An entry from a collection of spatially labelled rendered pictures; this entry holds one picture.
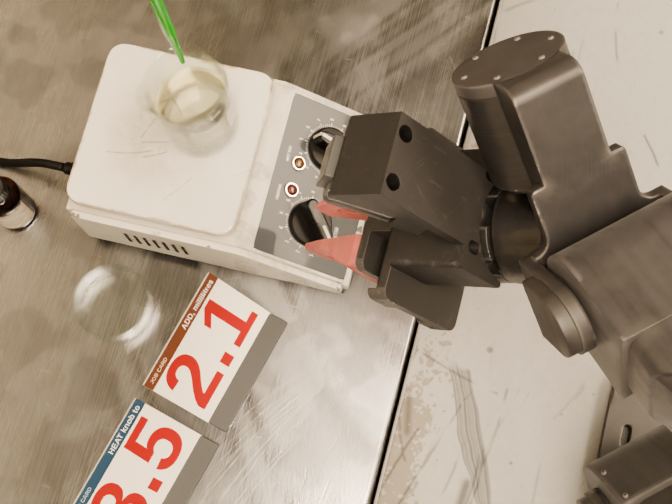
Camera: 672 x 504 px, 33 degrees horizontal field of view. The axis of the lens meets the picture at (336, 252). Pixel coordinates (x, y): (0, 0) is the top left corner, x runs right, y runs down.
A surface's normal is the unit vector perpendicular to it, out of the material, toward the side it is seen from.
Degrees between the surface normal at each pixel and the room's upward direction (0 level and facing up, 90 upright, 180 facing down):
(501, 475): 0
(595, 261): 29
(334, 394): 0
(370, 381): 0
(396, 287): 50
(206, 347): 40
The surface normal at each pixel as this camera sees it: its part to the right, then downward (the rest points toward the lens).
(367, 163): -0.66, -0.34
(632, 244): -0.22, -0.57
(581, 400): -0.04, -0.25
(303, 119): 0.44, -0.11
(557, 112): 0.26, 0.33
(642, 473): -0.40, -0.84
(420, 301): 0.71, 0.02
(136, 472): 0.53, 0.10
